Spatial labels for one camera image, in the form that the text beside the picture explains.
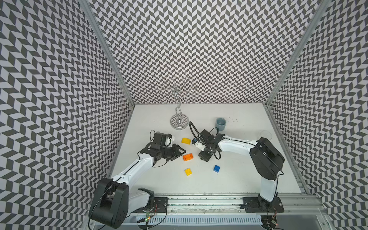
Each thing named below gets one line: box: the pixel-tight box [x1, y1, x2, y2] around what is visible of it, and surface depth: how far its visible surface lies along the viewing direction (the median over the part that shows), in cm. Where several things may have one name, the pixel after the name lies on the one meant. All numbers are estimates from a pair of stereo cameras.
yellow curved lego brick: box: [181, 137, 192, 145], surface depth 98 cm
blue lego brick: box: [213, 164, 221, 173], surface depth 86 cm
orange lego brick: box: [182, 153, 194, 161], surface depth 90 cm
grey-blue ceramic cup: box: [215, 117, 227, 132], surface depth 104 cm
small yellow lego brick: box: [184, 168, 193, 176], surface depth 85 cm
